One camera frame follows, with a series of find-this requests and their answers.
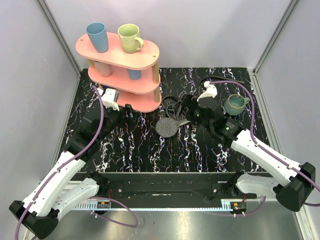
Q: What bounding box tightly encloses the black shower hose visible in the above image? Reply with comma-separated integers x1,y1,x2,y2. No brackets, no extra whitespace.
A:
161,73,245,119

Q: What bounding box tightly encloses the grey shower head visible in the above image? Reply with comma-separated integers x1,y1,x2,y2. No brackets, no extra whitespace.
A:
155,117,190,138

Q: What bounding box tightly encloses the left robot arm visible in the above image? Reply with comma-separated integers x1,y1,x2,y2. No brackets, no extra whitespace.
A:
9,104,138,240

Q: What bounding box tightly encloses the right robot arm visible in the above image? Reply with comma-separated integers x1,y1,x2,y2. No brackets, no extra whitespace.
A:
181,94,316,212

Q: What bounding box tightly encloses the pink three-tier shelf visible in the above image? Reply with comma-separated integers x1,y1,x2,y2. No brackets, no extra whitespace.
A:
75,32,162,113

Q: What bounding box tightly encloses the blue cup on shelf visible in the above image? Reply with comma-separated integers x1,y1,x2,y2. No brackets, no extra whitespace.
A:
127,69,142,80

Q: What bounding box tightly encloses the teal ceramic mug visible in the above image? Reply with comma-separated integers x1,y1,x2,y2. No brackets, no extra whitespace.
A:
223,94,250,116

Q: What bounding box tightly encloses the pink cup on shelf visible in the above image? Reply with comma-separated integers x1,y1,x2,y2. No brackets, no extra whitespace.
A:
94,61,112,77

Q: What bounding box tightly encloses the light green mug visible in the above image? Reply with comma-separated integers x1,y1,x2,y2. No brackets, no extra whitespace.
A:
117,23,144,54

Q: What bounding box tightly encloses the tall blue cup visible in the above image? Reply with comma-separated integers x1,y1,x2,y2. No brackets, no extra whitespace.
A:
86,22,109,53

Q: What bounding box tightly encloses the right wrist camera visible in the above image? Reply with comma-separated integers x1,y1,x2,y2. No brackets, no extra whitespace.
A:
197,81,218,102

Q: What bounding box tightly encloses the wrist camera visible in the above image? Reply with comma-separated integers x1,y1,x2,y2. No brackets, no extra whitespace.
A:
197,81,218,102
101,88,120,111

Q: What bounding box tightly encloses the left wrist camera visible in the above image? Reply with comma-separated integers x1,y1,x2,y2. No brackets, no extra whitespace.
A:
101,88,120,111

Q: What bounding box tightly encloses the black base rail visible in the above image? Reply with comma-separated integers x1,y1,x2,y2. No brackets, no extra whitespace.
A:
102,172,258,209

